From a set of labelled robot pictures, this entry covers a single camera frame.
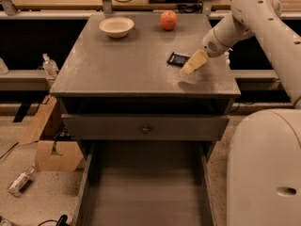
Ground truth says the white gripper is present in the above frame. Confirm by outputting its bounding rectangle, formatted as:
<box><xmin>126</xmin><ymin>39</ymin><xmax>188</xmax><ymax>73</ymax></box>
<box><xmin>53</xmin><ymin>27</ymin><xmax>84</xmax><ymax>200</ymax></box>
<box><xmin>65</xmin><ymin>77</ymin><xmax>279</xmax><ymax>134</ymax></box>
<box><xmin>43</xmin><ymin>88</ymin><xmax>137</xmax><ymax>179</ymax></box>
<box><xmin>181</xmin><ymin>13</ymin><xmax>254</xmax><ymax>74</ymax></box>

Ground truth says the blue rxbar blueberry packet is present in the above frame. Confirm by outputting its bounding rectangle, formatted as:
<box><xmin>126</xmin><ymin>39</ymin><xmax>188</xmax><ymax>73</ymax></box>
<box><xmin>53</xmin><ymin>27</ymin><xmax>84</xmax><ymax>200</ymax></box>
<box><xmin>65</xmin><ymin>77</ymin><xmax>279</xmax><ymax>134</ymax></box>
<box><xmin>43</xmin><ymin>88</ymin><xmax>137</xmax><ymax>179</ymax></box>
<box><xmin>166</xmin><ymin>52</ymin><xmax>190</xmax><ymax>67</ymax></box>

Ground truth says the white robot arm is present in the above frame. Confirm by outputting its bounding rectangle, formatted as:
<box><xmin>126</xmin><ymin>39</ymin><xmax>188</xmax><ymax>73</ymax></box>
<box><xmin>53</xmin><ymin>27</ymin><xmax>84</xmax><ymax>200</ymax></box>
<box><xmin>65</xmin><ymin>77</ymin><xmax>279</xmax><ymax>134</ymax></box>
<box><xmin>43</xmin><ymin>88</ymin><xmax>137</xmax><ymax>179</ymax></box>
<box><xmin>182</xmin><ymin>0</ymin><xmax>301</xmax><ymax>226</ymax></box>

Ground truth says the round metal drawer knob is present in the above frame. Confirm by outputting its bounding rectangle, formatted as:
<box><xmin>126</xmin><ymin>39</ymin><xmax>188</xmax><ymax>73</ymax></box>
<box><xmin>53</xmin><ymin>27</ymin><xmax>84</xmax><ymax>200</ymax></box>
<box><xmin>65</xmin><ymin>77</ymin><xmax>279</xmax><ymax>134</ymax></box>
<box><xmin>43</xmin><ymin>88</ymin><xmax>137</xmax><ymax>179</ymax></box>
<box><xmin>141</xmin><ymin>125</ymin><xmax>150</xmax><ymax>134</ymax></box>

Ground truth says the grey drawer cabinet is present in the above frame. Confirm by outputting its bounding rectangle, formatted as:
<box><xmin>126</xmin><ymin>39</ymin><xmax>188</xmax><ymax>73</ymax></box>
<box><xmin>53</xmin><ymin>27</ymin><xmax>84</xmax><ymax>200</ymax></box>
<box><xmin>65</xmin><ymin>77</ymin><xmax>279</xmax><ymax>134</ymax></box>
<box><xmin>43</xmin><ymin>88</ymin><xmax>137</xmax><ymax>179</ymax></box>
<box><xmin>51</xmin><ymin>13</ymin><xmax>240</xmax><ymax>154</ymax></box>

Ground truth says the grey top drawer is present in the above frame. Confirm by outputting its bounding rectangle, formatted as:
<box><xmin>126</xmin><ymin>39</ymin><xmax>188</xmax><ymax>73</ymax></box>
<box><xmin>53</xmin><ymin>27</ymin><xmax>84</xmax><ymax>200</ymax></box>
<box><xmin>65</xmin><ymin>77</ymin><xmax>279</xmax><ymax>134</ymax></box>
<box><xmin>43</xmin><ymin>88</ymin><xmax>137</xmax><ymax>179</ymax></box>
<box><xmin>62</xmin><ymin>114</ymin><xmax>229</xmax><ymax>141</ymax></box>

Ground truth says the open grey middle drawer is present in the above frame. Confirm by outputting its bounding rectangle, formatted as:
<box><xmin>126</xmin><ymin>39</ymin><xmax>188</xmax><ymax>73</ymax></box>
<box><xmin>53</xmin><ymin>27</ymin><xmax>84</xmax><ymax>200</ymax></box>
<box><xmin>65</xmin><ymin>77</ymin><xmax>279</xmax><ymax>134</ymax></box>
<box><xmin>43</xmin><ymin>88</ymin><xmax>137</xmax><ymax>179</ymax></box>
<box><xmin>74</xmin><ymin>141</ymin><xmax>217</xmax><ymax>226</ymax></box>

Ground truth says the white pump bottle right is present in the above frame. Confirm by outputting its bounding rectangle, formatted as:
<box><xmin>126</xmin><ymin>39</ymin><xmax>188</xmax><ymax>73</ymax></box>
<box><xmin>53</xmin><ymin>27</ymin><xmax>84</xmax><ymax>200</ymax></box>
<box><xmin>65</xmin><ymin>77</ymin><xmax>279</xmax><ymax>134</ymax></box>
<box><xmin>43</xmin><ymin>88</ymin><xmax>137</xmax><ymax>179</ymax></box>
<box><xmin>224</xmin><ymin>51</ymin><xmax>230</xmax><ymax>66</ymax></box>

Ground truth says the red apple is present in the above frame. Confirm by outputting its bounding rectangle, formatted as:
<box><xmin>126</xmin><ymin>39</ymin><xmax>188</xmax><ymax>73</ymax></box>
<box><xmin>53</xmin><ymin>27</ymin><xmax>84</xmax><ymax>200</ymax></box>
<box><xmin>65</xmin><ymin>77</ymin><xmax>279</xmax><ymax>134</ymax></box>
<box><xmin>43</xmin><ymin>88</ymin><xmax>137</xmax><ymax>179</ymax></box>
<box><xmin>160</xmin><ymin>10</ymin><xmax>178</xmax><ymax>31</ymax></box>

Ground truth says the white paper bowl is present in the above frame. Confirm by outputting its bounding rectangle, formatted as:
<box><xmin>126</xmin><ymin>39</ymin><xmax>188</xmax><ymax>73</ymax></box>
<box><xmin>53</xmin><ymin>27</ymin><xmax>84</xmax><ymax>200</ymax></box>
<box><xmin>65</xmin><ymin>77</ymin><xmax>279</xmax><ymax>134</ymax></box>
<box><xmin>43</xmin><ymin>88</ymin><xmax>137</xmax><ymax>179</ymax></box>
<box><xmin>99</xmin><ymin>17</ymin><xmax>135</xmax><ymax>39</ymax></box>

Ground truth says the clear sanitizer bottle left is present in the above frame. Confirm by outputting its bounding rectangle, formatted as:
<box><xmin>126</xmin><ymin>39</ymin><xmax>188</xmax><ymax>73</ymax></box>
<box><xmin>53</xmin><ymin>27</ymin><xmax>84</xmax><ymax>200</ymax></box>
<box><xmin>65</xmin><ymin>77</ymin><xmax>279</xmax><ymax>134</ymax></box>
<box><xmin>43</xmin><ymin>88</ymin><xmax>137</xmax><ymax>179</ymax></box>
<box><xmin>42</xmin><ymin>54</ymin><xmax>59</xmax><ymax>77</ymax></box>

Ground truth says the brown cardboard box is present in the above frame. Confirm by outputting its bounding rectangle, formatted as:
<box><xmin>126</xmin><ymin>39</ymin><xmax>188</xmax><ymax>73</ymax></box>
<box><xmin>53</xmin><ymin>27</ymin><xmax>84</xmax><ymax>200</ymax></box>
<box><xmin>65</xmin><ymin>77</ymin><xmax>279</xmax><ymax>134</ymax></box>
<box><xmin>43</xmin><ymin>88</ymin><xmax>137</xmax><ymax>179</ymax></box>
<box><xmin>19</xmin><ymin>96</ymin><xmax>84</xmax><ymax>172</ymax></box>

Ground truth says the plastic bottle on floor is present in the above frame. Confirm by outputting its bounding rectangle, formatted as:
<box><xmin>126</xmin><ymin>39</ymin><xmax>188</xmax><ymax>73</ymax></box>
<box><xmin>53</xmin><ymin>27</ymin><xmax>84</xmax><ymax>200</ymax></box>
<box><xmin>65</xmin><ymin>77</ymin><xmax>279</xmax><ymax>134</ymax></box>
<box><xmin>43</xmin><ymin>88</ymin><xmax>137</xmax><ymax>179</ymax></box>
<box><xmin>8</xmin><ymin>165</ymin><xmax>35</xmax><ymax>197</ymax></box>

